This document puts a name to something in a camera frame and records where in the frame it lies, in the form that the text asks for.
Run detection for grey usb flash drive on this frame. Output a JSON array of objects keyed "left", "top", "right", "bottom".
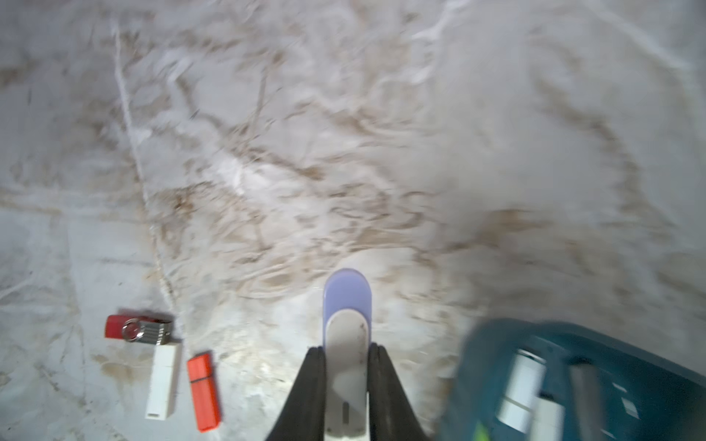
[{"left": 569, "top": 363, "right": 607, "bottom": 441}]

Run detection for lavender white usb flash drive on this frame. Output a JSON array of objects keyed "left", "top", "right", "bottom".
[{"left": 322, "top": 268, "right": 372, "bottom": 438}]

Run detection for white usb flash drive long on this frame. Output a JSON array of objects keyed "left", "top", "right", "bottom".
[{"left": 145, "top": 342, "right": 181, "bottom": 421}]

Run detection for teal plastic storage box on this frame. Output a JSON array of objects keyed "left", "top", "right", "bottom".
[{"left": 436, "top": 319, "right": 705, "bottom": 440}]

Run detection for red orange usb flash drive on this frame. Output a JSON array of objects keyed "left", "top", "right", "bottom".
[{"left": 187, "top": 353, "right": 222, "bottom": 433}]

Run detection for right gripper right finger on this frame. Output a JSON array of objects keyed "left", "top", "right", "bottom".
[{"left": 367, "top": 343, "right": 428, "bottom": 441}]

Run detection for green usb flash drive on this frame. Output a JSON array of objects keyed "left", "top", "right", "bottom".
[{"left": 473, "top": 422, "right": 490, "bottom": 441}]

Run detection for red swivel usb flash drive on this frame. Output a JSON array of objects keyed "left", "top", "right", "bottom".
[{"left": 104, "top": 314, "right": 173, "bottom": 345}]

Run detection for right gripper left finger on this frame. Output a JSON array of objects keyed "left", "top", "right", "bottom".
[{"left": 266, "top": 347, "right": 327, "bottom": 441}]

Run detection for white usb flash drive short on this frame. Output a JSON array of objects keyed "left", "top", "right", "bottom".
[{"left": 496, "top": 349, "right": 546, "bottom": 435}]

